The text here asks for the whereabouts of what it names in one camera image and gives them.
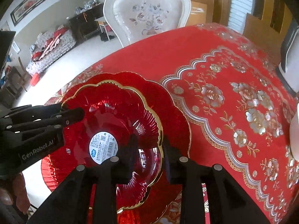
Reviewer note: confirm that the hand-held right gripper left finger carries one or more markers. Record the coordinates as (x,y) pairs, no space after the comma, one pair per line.
(130,158)

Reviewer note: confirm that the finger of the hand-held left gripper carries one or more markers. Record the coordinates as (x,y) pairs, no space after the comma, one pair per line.
(28,110)
(70,117)

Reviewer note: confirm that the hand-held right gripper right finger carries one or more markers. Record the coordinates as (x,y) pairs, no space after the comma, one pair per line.
(171,163)

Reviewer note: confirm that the gold-rimmed red glass plate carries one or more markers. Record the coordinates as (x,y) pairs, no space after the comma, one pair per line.
(105,112)

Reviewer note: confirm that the large red glass plate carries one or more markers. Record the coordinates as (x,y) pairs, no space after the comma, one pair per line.
(168,107)

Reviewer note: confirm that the red box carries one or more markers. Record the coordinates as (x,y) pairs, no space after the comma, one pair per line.
(35,79)

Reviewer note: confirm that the red cloth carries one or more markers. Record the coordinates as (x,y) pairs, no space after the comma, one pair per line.
(61,31)
(37,56)

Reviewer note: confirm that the black television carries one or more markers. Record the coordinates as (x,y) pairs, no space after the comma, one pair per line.
(5,49)

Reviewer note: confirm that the pink rolled bundle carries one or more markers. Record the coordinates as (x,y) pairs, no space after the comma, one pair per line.
(51,45)

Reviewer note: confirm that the floral patterned sofa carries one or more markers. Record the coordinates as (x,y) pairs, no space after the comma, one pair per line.
(64,43)

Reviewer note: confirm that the black boots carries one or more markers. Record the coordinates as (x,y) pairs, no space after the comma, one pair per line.
(104,37)

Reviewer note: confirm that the dark wooden cabinet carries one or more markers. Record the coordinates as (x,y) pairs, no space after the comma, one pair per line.
(81,25)

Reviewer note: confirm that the small white desk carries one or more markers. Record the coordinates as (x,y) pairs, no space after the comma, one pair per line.
(102,22)

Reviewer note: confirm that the red floral tablecloth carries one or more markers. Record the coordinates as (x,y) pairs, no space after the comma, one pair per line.
(163,58)

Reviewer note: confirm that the clutter of white items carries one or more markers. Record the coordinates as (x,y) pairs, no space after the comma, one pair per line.
(88,5)

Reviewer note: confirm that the small white bowl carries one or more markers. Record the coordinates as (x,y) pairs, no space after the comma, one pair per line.
(294,130)

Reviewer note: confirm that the white floral upholstered chair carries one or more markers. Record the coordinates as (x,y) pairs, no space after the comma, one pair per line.
(149,11)

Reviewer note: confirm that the small cardboard box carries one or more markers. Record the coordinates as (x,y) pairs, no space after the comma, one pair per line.
(201,12)

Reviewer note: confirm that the brown cardboard sheet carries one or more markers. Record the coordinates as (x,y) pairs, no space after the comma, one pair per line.
(261,32)

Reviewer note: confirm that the grey white chair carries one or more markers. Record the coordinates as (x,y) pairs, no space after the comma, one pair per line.
(290,58)

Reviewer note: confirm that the white slatted blind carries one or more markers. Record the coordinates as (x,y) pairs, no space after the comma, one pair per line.
(240,4)

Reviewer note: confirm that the long framed wall painting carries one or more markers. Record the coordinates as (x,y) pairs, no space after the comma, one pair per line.
(28,5)

